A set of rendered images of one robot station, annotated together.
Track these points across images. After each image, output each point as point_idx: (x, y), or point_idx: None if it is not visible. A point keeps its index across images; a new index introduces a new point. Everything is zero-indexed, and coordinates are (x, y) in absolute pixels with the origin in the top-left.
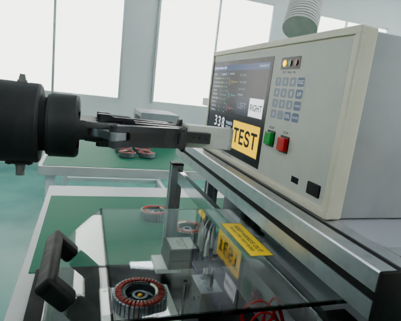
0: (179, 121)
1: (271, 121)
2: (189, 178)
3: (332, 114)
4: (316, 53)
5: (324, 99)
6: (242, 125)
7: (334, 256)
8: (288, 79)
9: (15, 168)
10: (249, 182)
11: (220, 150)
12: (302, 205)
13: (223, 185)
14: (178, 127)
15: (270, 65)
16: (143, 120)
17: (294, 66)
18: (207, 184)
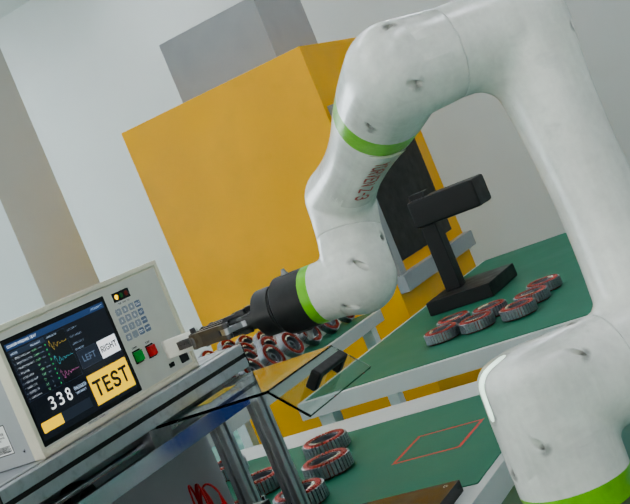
0: (193, 329)
1: (131, 344)
2: (80, 499)
3: (167, 310)
4: (136, 282)
5: (158, 305)
6: (102, 371)
7: (229, 358)
8: (126, 306)
9: (312, 333)
10: (164, 389)
11: (84, 426)
12: (186, 371)
13: (147, 420)
14: (207, 325)
15: (102, 304)
16: (208, 328)
17: (126, 296)
18: None
